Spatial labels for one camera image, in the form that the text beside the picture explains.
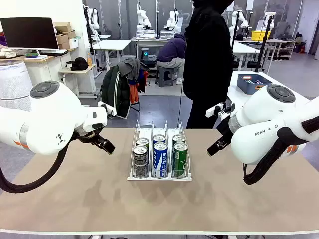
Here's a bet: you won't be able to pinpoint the white office desk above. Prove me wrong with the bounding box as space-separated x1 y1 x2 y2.
0 48 75 88

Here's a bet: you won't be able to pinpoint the blue plastic bin orange handles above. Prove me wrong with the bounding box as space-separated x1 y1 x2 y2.
236 73 273 95

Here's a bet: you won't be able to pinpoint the black keyboard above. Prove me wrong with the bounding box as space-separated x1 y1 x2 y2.
38 49 69 56

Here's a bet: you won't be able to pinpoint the person in black jacket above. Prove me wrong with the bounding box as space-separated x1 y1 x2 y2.
182 0 235 129

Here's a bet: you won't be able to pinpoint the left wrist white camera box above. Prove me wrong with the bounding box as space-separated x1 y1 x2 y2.
97 101 118 117

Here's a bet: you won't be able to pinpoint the white cylindrical air purifier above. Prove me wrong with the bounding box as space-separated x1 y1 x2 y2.
0 59 33 112

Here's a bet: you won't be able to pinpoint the large white table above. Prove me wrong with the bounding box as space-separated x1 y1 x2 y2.
226 70 312 110

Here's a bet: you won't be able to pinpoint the grey plastic stool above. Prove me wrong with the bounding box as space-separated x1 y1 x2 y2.
155 66 175 88

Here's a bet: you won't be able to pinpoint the dark green striped jacket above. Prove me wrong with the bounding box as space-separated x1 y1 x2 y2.
100 65 132 120

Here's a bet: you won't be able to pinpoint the right arm black cable sleeve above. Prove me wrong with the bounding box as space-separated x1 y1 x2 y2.
243 116 319 185

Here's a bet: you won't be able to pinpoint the brown cardboard box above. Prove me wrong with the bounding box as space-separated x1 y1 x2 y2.
53 21 72 33
56 30 77 50

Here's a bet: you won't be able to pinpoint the white background table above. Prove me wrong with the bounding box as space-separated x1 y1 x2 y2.
92 39 132 73
231 41 261 72
131 36 175 68

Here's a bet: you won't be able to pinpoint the black bag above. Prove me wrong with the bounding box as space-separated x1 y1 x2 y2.
66 57 89 72

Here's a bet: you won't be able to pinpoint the small wooden side table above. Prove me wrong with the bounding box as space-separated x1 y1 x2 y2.
59 64 97 100

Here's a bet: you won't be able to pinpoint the black tripod pole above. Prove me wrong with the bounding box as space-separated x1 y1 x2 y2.
254 14 273 73
230 11 242 64

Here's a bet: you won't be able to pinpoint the black Pepsi can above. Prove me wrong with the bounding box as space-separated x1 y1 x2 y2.
133 145 149 178
136 137 150 150

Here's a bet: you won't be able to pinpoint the white wire can dispenser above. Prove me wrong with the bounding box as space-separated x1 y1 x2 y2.
127 120 193 182

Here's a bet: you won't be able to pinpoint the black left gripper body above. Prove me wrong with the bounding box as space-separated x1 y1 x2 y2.
73 123 105 146

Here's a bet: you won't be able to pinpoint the grey hanging garment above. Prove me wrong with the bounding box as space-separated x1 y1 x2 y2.
117 58 150 93

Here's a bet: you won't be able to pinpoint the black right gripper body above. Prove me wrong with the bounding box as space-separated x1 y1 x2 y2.
216 119 235 144

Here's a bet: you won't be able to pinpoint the orange garment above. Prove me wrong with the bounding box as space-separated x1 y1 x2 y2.
128 83 140 103

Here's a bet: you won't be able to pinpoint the green soda can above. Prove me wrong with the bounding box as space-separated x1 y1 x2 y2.
172 134 186 145
172 142 188 178

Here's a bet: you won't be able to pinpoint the wooden shelf bench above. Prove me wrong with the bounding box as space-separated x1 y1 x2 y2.
259 38 297 60

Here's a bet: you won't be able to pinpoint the blue Pocari Sweat can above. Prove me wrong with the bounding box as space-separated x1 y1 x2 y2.
152 142 169 179
152 134 167 145

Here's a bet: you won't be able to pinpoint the black computer monitor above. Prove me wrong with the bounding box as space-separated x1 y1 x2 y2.
0 17 60 59

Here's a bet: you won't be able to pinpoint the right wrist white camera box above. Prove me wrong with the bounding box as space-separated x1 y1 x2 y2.
205 103 226 118

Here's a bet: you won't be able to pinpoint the black device blue light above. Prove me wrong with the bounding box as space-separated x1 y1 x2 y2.
140 48 158 67

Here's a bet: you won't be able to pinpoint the seated person purple hoodie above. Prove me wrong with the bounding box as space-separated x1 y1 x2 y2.
156 33 187 85

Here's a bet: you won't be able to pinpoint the yellow plastic crate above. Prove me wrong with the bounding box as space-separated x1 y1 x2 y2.
251 30 272 41

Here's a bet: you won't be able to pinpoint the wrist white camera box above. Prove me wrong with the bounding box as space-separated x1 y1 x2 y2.
205 103 226 118
97 101 118 117

